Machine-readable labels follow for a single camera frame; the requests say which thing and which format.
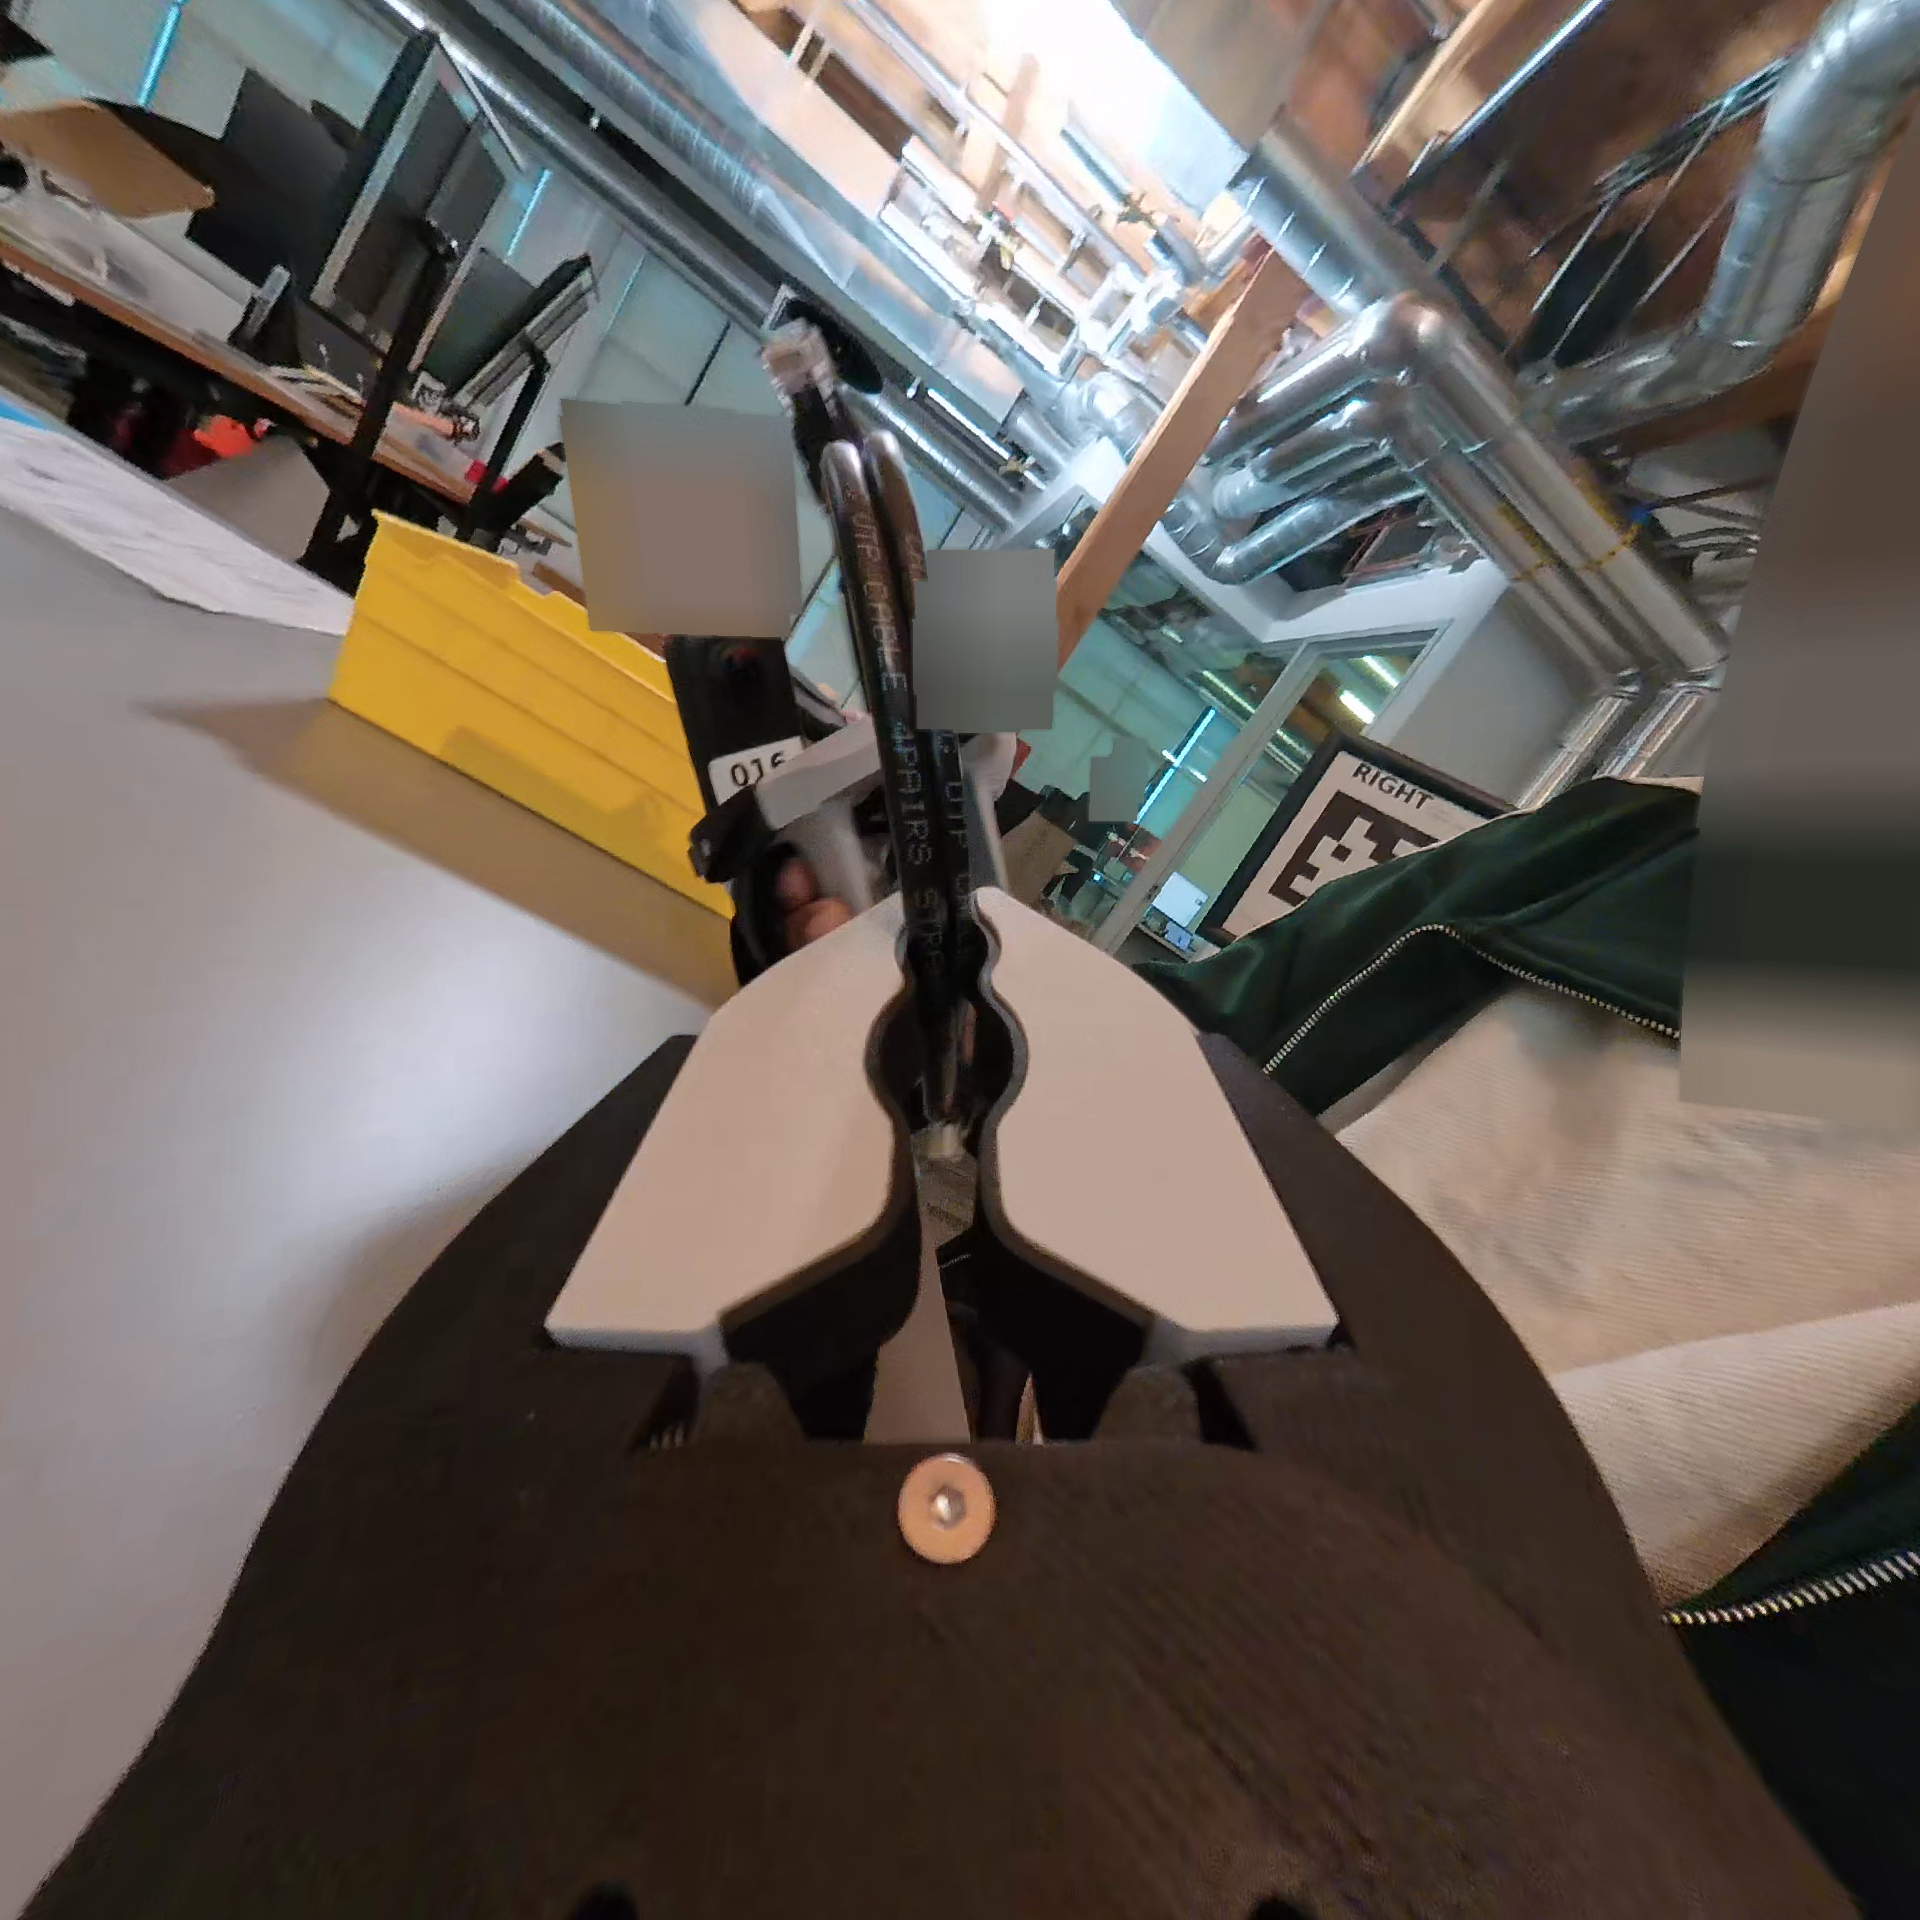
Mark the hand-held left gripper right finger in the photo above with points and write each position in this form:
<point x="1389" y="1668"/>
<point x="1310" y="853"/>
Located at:
<point x="1155" y="1185"/>

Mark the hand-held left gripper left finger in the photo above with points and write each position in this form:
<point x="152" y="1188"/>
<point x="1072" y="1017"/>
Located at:
<point x="735" y="1185"/>

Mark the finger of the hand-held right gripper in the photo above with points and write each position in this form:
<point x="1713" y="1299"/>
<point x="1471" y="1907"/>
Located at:
<point x="825" y="782"/>
<point x="991" y="811"/>

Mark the yellow plastic bin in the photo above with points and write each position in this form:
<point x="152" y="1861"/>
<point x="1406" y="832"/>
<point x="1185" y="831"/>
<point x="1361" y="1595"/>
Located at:
<point x="495" y="675"/>

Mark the grey desk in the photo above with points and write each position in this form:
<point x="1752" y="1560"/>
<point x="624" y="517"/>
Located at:
<point x="224" y="1081"/>

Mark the person's right hand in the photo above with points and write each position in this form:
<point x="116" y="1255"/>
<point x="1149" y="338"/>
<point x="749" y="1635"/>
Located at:
<point x="811" y="912"/>

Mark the black pole stand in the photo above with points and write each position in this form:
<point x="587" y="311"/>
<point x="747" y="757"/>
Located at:
<point x="852" y="353"/>

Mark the framed marker poster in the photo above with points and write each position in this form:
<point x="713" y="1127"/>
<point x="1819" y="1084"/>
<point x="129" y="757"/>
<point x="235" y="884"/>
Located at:
<point x="1350" y="843"/>

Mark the diagonal wooden brace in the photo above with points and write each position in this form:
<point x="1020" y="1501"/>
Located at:
<point x="1185" y="434"/>

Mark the dark green zip jacket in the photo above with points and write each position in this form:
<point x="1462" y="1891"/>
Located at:
<point x="1501" y="915"/>

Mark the black monitor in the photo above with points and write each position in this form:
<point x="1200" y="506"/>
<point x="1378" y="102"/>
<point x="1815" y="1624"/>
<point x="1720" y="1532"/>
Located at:
<point x="404" y="180"/>

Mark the large white paper sheet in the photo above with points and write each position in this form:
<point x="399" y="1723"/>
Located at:
<point x="135" y="524"/>

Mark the wooden workbench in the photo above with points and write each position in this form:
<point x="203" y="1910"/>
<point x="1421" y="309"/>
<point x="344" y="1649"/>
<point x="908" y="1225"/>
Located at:
<point x="195" y="353"/>

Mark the brown cardboard piece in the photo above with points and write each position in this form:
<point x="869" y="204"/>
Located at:
<point x="104" y="158"/>

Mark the long spiral metal duct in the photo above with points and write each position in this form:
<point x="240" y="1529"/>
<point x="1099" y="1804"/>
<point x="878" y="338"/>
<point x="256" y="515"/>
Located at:
<point x="674" y="195"/>

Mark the round spiral metal duct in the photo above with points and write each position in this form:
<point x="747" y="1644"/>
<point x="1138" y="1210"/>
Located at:
<point x="1784" y="195"/>

